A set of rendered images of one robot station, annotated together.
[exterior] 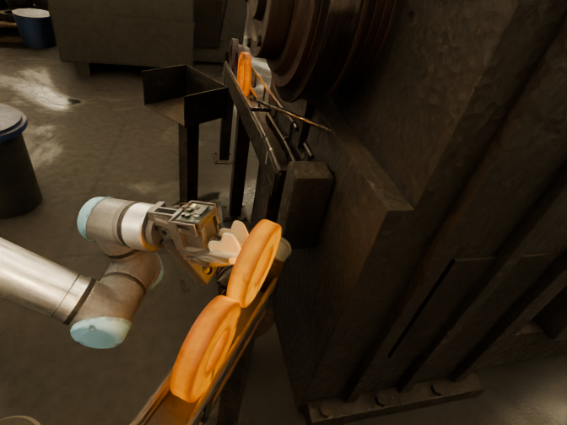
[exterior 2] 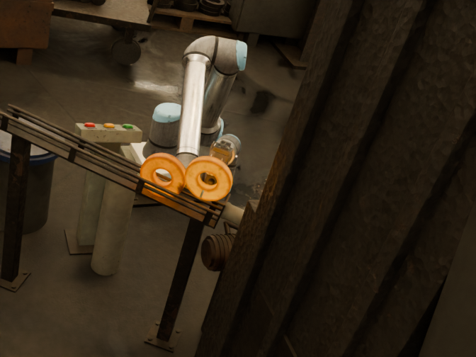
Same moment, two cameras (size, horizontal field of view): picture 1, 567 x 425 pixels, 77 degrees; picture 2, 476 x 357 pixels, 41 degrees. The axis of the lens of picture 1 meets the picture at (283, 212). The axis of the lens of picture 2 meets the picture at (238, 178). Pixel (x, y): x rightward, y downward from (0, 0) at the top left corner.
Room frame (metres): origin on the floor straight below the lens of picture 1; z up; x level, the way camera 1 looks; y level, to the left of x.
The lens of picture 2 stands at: (0.21, -1.67, 1.91)
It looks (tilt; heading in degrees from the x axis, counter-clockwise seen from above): 33 degrees down; 80
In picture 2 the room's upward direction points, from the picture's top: 18 degrees clockwise
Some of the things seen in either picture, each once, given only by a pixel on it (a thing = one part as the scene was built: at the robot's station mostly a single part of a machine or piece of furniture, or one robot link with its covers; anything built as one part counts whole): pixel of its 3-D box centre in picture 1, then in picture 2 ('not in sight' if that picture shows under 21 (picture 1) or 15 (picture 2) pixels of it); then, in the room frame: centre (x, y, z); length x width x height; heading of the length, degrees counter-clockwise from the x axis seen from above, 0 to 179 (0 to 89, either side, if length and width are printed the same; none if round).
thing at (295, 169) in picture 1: (303, 207); not in sight; (0.74, -0.05, 0.68); 0.11 x 0.08 x 0.24; 111
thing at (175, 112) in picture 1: (186, 160); not in sight; (1.32, 0.47, 0.36); 0.26 x 0.20 x 0.72; 56
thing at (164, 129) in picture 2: not in sight; (168, 123); (0.30, 1.06, 0.35); 0.17 x 0.15 x 0.18; 4
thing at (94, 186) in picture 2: not in sight; (98, 185); (0.06, 0.49, 0.31); 0.24 x 0.16 x 0.62; 21
